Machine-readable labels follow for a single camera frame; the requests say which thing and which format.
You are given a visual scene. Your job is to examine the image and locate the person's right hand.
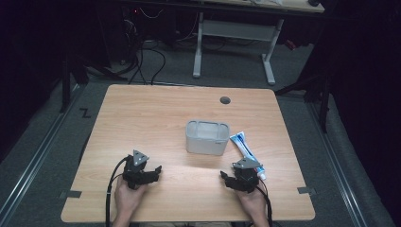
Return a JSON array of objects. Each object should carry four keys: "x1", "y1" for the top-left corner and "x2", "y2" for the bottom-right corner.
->
[{"x1": 235, "y1": 185, "x2": 270, "y2": 221}]

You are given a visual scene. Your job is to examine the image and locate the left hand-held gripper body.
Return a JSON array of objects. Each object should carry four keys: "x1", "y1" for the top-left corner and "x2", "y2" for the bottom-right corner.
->
[{"x1": 122, "y1": 149, "x2": 150, "y2": 191}]

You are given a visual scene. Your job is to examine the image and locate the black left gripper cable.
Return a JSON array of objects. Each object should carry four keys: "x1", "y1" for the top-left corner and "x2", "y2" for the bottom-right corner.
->
[{"x1": 105, "y1": 155, "x2": 131, "y2": 227}]

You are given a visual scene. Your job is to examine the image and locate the black floor cables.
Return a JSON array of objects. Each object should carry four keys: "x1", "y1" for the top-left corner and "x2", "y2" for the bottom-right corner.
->
[{"x1": 121, "y1": 8, "x2": 202, "y2": 86}]

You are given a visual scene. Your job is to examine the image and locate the blue white toothpaste tube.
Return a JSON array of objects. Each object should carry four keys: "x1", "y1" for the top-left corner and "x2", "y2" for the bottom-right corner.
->
[{"x1": 229, "y1": 131, "x2": 267, "y2": 182}]

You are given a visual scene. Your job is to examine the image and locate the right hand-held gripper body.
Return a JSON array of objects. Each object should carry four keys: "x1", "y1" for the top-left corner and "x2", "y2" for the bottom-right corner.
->
[{"x1": 232, "y1": 157, "x2": 264, "y2": 194}]

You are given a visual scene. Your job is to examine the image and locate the black metal stand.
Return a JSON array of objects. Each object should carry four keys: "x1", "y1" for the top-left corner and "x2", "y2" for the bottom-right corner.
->
[
  {"x1": 273, "y1": 70, "x2": 333, "y2": 134},
  {"x1": 59, "y1": 51, "x2": 90, "y2": 114}
]

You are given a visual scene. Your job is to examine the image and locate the grey plastic storage box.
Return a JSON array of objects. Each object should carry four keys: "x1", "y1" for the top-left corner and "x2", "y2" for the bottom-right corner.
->
[{"x1": 184, "y1": 119, "x2": 231, "y2": 156}]

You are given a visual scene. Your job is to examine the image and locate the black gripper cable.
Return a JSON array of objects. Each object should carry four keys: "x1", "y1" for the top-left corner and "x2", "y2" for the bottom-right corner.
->
[
  {"x1": 105, "y1": 155, "x2": 131, "y2": 227},
  {"x1": 254, "y1": 179, "x2": 274, "y2": 227}
]

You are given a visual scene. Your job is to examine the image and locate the desk with white legs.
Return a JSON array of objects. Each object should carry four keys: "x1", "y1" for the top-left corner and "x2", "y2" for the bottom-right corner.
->
[{"x1": 191, "y1": 0, "x2": 325, "y2": 86}]

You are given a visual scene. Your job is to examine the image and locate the person's left hand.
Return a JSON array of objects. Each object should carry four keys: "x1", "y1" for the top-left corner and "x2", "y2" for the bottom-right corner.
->
[{"x1": 113, "y1": 179, "x2": 149, "y2": 219}]

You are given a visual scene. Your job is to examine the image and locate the metal floor rail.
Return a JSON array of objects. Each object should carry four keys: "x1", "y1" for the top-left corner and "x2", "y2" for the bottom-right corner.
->
[
  {"x1": 306, "y1": 102, "x2": 368, "y2": 227},
  {"x1": 0, "y1": 83, "x2": 86, "y2": 221}
]

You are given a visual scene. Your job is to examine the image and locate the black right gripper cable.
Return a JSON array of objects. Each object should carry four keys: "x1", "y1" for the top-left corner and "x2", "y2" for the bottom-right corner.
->
[{"x1": 254, "y1": 179, "x2": 274, "y2": 227}]

